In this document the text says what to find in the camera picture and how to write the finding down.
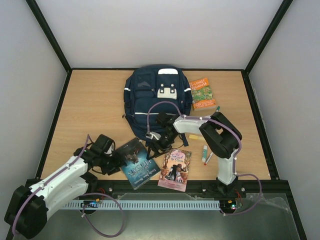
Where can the navy blue student backpack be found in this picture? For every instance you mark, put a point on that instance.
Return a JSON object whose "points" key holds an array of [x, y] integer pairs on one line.
{"points": [[153, 89]]}

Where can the red capped white marker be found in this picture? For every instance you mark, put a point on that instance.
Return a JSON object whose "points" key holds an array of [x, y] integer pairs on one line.
{"points": [[208, 158]]}

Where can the green white glue stick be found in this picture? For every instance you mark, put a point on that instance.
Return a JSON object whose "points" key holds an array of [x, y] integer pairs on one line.
{"points": [[204, 153]]}

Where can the orange Treehouse book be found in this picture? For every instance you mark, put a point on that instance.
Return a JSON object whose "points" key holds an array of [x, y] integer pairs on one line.
{"points": [[202, 95]]}

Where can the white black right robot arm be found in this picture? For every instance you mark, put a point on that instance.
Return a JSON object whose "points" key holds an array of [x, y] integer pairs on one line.
{"points": [[221, 136]]}

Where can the light blue slotted cable duct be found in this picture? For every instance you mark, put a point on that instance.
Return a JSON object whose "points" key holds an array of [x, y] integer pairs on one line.
{"points": [[149, 205]]}

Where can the pink Taming of Shrew book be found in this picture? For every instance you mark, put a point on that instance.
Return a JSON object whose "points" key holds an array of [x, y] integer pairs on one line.
{"points": [[175, 170]]}

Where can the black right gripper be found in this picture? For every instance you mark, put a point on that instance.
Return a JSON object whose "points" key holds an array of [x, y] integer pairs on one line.
{"points": [[158, 144]]}

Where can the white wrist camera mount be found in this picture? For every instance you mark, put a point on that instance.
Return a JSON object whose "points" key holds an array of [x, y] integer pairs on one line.
{"points": [[109, 151], [152, 136]]}

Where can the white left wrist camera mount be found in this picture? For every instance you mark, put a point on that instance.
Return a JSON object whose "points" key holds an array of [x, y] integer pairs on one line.
{"points": [[109, 151]]}

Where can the yellow highlighter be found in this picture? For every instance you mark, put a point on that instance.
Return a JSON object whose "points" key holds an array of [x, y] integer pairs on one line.
{"points": [[196, 137]]}

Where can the dark blue Wuthering Heights book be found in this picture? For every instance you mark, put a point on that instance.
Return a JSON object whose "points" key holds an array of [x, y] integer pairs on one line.
{"points": [[136, 167]]}

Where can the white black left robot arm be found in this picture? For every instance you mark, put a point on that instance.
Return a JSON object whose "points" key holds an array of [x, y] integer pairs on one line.
{"points": [[32, 206]]}

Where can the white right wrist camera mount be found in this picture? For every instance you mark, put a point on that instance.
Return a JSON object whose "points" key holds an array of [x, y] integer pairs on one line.
{"points": [[152, 136]]}

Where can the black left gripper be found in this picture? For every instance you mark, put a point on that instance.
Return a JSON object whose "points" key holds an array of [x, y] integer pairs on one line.
{"points": [[118, 163]]}

